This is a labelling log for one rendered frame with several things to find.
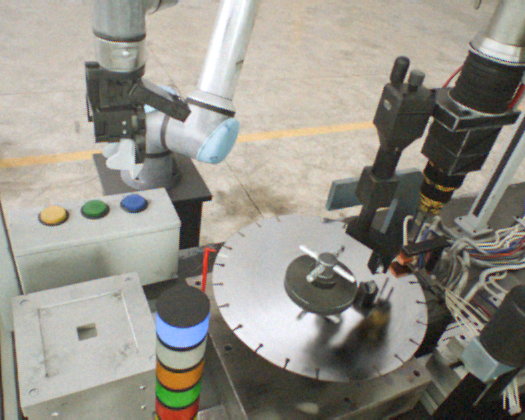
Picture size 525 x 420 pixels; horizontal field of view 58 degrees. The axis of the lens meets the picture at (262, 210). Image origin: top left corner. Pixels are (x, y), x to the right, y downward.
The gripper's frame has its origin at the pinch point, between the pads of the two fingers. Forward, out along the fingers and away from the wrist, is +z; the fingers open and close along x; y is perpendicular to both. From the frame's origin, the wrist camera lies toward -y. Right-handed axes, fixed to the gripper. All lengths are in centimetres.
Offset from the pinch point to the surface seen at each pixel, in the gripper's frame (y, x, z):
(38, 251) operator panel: 17.8, 6.7, 8.8
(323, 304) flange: -17.9, 36.4, 1.5
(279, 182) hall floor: -102, -111, 96
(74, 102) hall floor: -12, -219, 96
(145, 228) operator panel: 0.2, 6.7, 7.8
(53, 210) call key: 14.5, -0.8, 6.7
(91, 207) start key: 8.2, 0.0, 6.6
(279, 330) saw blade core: -10.2, 37.9, 2.5
